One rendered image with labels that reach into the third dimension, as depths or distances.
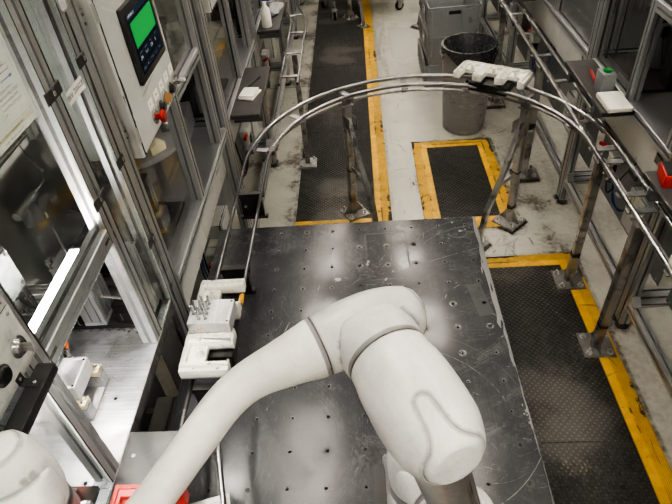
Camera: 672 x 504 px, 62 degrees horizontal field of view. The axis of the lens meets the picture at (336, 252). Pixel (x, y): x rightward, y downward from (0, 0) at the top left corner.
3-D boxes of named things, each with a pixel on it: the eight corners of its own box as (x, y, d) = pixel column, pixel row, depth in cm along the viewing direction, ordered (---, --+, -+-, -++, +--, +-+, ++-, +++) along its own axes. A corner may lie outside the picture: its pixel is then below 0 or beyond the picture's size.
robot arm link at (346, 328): (299, 297, 90) (333, 358, 80) (398, 254, 93) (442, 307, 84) (314, 346, 99) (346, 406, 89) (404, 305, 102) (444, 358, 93)
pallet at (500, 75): (452, 87, 294) (453, 69, 287) (463, 76, 302) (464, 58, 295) (521, 100, 277) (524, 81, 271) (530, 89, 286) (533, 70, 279)
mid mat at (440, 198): (521, 226, 328) (521, 224, 327) (426, 231, 331) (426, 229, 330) (488, 138, 402) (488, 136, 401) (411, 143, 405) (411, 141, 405)
